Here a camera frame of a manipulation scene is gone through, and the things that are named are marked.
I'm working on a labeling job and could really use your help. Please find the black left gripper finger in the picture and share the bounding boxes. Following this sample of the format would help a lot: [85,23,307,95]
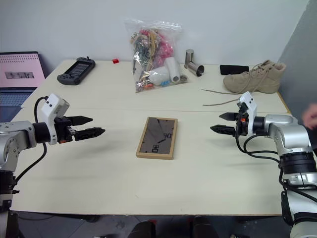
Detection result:
[74,127,106,142]
[70,115,94,126]

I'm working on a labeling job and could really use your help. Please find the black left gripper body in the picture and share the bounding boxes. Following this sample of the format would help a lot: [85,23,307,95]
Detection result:
[53,116,76,145]

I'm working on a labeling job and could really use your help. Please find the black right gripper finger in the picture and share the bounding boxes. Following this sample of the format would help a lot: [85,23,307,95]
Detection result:
[210,124,236,136]
[219,112,239,122]

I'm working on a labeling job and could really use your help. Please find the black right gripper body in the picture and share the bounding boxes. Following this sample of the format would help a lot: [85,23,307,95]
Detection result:
[233,102,249,138]

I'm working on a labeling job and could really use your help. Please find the bystander bare hand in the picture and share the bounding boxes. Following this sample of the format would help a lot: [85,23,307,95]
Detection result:
[302,102,317,129]

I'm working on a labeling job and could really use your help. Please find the beige lace-up boot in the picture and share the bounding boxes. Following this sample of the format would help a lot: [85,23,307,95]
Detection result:
[201,59,287,108]

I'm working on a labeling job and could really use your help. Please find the black rolled cloth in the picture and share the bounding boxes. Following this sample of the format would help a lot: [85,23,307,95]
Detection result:
[219,64,249,75]

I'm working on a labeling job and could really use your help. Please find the black handheld game controller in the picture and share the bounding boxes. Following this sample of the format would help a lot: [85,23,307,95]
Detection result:
[56,57,97,86]

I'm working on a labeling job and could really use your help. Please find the steel cup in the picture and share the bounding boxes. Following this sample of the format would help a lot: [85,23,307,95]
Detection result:
[184,49,195,69]
[187,61,206,77]

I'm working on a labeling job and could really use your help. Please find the wooden framed clock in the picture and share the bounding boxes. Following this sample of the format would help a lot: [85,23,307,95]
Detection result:
[135,117,178,161]

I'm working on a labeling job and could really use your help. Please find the laptop with pink screen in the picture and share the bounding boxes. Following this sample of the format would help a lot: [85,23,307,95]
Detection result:
[0,51,46,122]

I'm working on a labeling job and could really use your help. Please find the white cup in bag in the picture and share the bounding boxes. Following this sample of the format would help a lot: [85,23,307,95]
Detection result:
[148,65,170,86]
[165,57,181,83]

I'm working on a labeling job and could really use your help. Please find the clear plastic zip bag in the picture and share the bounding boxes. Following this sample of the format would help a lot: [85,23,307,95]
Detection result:
[123,16,190,94]

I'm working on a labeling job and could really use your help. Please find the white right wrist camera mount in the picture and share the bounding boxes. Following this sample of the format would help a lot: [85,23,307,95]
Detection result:
[237,91,259,136]

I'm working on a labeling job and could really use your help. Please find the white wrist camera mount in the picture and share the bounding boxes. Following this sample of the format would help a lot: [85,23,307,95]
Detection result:
[237,91,259,136]
[40,93,71,146]

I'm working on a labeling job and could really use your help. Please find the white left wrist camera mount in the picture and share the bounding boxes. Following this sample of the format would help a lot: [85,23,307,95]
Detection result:
[40,93,71,146]

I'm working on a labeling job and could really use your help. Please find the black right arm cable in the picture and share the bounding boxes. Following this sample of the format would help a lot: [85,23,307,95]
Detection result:
[235,120,317,206]

